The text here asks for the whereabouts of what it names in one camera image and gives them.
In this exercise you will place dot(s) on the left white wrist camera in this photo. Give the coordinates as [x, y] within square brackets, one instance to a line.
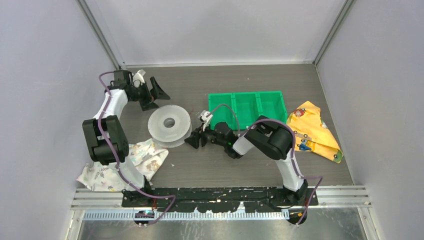
[138, 78]

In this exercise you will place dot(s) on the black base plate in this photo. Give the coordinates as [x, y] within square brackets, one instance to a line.
[266, 199]

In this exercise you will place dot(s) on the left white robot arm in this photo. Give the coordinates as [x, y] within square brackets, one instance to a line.
[104, 135]

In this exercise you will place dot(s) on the green middle bin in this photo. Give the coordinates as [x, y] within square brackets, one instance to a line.
[248, 108]

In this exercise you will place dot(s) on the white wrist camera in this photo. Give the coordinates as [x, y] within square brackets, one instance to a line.
[205, 117]
[138, 78]

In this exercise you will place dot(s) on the white slotted cable duct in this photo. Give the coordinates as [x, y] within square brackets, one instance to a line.
[150, 215]

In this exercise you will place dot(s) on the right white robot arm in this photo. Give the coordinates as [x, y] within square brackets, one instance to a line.
[270, 136]

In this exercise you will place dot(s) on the white patterned cloth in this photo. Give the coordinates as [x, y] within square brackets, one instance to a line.
[147, 157]

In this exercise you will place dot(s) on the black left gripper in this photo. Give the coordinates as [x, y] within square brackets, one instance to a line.
[157, 93]

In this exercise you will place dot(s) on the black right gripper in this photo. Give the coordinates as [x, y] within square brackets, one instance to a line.
[194, 140]

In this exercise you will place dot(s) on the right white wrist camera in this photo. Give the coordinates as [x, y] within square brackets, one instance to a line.
[205, 117]

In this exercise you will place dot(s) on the yellow patterned cloth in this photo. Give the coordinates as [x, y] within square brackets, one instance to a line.
[312, 133]

